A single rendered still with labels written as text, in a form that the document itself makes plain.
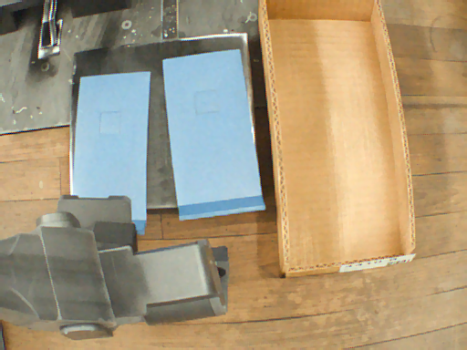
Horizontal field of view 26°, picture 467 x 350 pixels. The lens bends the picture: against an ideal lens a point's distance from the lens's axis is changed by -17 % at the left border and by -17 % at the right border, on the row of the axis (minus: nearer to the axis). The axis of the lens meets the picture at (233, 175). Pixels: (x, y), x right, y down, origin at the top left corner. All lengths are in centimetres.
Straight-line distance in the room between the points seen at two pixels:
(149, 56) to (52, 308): 41
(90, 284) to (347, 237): 35
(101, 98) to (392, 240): 30
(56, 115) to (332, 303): 32
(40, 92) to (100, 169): 12
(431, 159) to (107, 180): 31
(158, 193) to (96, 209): 13
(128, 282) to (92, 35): 38
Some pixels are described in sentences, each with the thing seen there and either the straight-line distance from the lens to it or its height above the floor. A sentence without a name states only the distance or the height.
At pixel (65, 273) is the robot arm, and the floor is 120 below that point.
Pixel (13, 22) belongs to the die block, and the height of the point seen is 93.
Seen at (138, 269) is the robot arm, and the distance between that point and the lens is 76.
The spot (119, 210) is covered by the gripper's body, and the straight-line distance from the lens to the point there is 87.
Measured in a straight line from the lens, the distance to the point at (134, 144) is 100.
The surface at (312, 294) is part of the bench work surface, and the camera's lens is 100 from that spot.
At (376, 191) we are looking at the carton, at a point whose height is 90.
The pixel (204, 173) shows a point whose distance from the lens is 99.
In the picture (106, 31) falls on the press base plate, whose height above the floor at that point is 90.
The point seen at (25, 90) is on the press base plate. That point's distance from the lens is 106.
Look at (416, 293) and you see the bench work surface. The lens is 101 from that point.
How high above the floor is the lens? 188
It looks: 75 degrees down
